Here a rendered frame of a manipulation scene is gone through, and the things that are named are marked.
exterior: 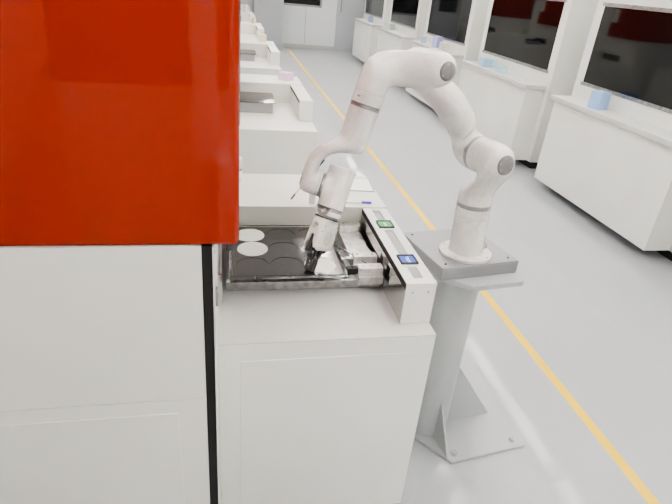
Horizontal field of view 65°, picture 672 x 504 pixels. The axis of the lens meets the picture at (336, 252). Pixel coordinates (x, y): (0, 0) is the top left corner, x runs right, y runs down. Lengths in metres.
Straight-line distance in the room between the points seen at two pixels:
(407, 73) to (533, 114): 4.77
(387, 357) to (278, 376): 0.32
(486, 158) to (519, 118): 4.45
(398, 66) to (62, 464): 1.33
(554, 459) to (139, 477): 1.71
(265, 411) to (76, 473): 0.51
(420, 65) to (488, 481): 1.61
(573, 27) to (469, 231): 4.49
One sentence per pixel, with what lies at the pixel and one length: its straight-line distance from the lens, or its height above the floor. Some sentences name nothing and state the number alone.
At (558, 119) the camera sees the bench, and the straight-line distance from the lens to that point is 5.61.
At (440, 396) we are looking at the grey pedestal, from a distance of 2.28.
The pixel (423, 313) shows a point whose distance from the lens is 1.61.
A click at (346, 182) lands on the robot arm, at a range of 1.61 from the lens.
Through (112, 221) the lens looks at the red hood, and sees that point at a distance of 1.09.
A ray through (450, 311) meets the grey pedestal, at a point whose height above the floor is 0.65.
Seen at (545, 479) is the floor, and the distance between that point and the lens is 2.48.
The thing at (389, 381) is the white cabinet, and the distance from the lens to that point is 1.65.
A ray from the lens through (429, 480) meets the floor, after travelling 2.30.
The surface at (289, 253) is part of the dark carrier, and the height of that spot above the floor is 0.90.
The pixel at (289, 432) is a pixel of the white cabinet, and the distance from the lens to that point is 1.72.
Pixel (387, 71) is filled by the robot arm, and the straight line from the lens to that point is 1.57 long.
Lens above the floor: 1.72
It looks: 27 degrees down
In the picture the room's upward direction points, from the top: 6 degrees clockwise
